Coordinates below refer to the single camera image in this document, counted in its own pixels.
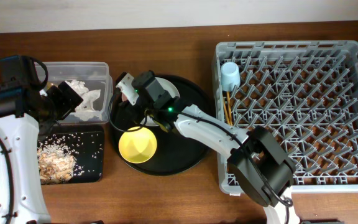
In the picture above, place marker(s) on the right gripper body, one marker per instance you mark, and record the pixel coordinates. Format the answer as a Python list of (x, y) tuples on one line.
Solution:
[(140, 107)]

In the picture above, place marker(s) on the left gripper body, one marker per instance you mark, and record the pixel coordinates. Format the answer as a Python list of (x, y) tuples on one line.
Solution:
[(63, 103)]

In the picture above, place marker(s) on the grey round plate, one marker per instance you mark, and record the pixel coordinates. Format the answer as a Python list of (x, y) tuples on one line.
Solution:
[(173, 91)]

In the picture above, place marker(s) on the gold snack wrapper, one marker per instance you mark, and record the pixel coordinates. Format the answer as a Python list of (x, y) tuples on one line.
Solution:
[(49, 85)]

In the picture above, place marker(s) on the white tissue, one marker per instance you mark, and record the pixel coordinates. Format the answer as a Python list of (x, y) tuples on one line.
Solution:
[(86, 111)]

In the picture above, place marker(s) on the yellow bowl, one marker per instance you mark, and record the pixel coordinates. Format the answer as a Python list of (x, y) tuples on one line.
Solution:
[(137, 145)]

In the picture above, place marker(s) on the food scraps pile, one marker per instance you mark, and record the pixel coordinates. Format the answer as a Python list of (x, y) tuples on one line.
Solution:
[(54, 161)]

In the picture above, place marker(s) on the wooden chopstick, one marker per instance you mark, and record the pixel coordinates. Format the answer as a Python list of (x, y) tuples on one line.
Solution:
[(226, 112), (229, 107)]

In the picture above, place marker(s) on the blue plastic cup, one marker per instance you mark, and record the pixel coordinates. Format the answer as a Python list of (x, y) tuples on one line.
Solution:
[(230, 76)]

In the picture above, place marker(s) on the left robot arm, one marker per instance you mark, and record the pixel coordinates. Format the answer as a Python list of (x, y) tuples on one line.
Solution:
[(26, 107)]

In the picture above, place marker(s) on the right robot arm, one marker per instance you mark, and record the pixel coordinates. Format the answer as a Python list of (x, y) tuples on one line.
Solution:
[(262, 168)]

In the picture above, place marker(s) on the clear plastic waste bin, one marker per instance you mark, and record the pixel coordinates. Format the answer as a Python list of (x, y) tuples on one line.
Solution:
[(92, 81)]

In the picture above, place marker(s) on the grey plastic dishwasher rack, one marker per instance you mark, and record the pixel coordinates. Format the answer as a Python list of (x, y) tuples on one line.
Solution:
[(306, 94)]

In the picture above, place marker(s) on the pink plastic cup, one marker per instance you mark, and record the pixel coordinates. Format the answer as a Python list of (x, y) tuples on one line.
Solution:
[(124, 97)]

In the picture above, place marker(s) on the black rectangular tray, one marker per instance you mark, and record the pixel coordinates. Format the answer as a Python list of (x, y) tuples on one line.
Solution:
[(82, 149)]

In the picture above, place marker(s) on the black round serving tray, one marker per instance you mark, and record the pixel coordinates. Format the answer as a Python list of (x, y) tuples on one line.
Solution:
[(175, 153)]

